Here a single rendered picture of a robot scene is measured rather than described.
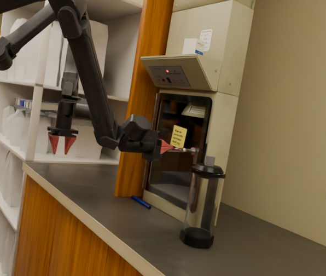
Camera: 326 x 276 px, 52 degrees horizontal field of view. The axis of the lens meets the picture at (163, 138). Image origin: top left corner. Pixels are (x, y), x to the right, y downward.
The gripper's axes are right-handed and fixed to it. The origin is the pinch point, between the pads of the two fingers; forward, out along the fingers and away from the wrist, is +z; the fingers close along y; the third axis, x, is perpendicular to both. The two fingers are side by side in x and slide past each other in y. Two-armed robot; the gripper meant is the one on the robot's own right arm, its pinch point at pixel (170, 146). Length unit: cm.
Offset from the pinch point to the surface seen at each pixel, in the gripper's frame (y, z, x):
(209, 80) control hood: 23.8, 2.4, -11.2
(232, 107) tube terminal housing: 17.0, 15.5, -11.1
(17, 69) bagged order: 26, -12, 172
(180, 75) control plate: 24.9, 0.2, 0.9
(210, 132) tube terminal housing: 7.1, 7.1, -11.0
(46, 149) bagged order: -24, 2, 126
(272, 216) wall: -24, 50, -12
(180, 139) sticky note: 2.7, 5.8, 2.0
